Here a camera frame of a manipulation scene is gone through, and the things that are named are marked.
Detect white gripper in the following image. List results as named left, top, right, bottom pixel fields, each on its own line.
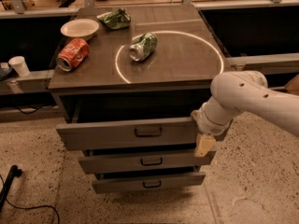
left=191, top=103, right=232, bottom=157

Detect grey top drawer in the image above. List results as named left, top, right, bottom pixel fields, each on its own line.
left=55, top=117, right=232, bottom=151

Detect grey drawer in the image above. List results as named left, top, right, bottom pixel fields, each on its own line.
left=93, top=167, right=206, bottom=193
left=55, top=117, right=232, bottom=151
left=78, top=149, right=216, bottom=174

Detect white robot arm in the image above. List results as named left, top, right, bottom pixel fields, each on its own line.
left=191, top=71, right=299, bottom=157

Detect grey bottom drawer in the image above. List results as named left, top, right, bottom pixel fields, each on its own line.
left=93, top=167, right=206, bottom=193

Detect grey drawer cabinet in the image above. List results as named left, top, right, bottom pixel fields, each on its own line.
left=47, top=4, right=234, bottom=156

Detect grey middle drawer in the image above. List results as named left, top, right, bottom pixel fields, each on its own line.
left=78, top=149, right=216, bottom=174

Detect crushed green soda can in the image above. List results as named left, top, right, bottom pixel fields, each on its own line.
left=129, top=33, right=158, bottom=62

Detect crumpled green chip bag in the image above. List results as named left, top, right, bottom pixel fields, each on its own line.
left=96, top=7, right=131, bottom=30

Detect crushed orange soda can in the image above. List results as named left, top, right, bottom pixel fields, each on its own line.
left=56, top=38, right=90, bottom=72

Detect white bowl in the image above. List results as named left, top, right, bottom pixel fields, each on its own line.
left=61, top=19, right=99, bottom=41

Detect white paper cup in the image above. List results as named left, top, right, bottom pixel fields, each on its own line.
left=8, top=56, right=30, bottom=77

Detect dark plate at left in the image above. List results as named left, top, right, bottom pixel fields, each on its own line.
left=0, top=63, right=13, bottom=81

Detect black cable on floor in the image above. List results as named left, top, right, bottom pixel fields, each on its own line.
left=0, top=175, right=61, bottom=224

